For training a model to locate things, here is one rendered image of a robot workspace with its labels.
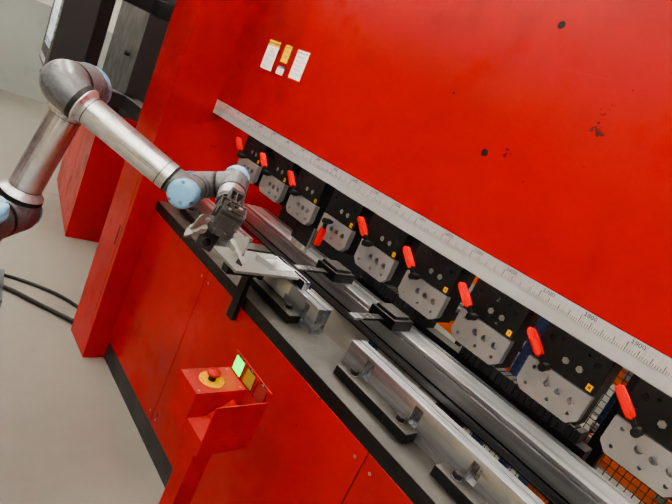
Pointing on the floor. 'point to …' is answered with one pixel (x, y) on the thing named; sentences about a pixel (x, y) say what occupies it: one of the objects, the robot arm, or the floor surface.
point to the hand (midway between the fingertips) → (212, 254)
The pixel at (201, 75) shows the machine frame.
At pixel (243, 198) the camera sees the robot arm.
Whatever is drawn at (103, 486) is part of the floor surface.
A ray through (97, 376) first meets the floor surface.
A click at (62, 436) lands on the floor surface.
